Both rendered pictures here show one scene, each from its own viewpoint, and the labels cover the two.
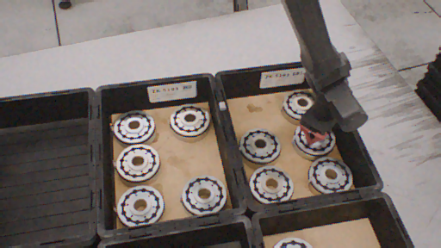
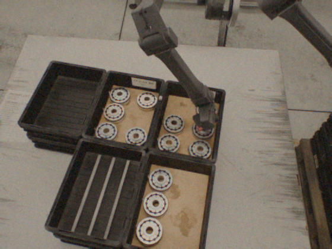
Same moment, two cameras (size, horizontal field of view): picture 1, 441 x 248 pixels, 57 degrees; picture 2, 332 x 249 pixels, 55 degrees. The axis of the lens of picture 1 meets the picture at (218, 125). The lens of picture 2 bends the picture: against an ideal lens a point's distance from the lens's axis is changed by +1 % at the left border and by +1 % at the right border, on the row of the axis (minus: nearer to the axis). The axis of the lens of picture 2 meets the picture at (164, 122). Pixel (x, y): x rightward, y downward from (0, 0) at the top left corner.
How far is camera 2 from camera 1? 0.63 m
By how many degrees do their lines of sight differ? 14
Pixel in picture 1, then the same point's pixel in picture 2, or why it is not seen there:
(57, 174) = (78, 105)
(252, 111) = (181, 105)
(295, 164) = (188, 139)
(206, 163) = (146, 123)
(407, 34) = not seen: outside the picture
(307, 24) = (177, 75)
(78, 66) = (112, 54)
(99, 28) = not seen: hidden behind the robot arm
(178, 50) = not seen: hidden behind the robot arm
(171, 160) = (130, 116)
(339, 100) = (203, 112)
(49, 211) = (69, 120)
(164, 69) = (155, 68)
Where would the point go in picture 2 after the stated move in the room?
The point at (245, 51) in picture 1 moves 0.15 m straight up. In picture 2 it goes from (204, 71) to (207, 53)
